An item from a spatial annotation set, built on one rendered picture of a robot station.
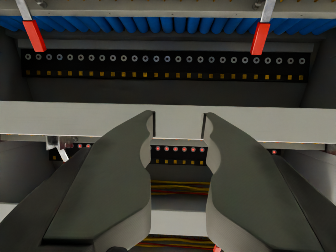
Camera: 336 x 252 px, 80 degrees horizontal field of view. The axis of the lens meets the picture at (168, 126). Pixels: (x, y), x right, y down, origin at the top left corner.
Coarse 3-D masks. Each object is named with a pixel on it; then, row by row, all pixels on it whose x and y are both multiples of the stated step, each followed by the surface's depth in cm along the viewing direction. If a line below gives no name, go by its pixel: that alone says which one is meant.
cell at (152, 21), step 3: (147, 18) 29; (150, 18) 29; (153, 18) 29; (156, 18) 29; (150, 21) 30; (153, 21) 30; (156, 21) 30; (159, 21) 32; (150, 24) 31; (153, 24) 31; (156, 24) 31; (159, 24) 32; (150, 27) 32; (153, 27) 32; (156, 27) 32; (159, 27) 33; (153, 30) 33; (156, 30) 33; (159, 30) 34
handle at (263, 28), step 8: (272, 0) 21; (264, 8) 21; (272, 8) 21; (264, 16) 22; (264, 24) 22; (256, 32) 23; (264, 32) 23; (256, 40) 23; (264, 40) 23; (256, 48) 24
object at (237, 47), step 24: (0, 48) 38; (24, 48) 38; (48, 48) 38; (72, 48) 38; (96, 48) 38; (120, 48) 37; (144, 48) 37; (168, 48) 37; (192, 48) 37; (216, 48) 37; (240, 48) 37; (264, 48) 36; (288, 48) 36; (312, 48) 36
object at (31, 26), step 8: (16, 0) 22; (24, 0) 22; (24, 8) 22; (24, 16) 23; (24, 24) 23; (32, 24) 23; (32, 32) 24; (32, 40) 24; (40, 40) 24; (40, 48) 25
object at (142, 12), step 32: (0, 0) 26; (32, 0) 26; (64, 0) 26; (96, 0) 26; (128, 0) 25; (160, 0) 25; (192, 0) 25; (224, 0) 25; (288, 0) 25; (320, 0) 25
